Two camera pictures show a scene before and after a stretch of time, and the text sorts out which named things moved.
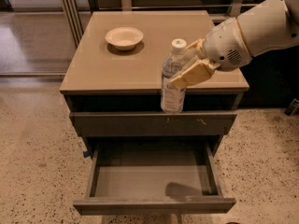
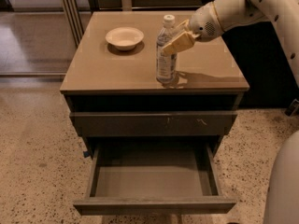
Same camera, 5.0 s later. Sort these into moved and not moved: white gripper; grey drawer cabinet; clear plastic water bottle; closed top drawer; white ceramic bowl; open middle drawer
Moved: clear plastic water bottle; white gripper
Not moved: closed top drawer; white ceramic bowl; grey drawer cabinet; open middle drawer
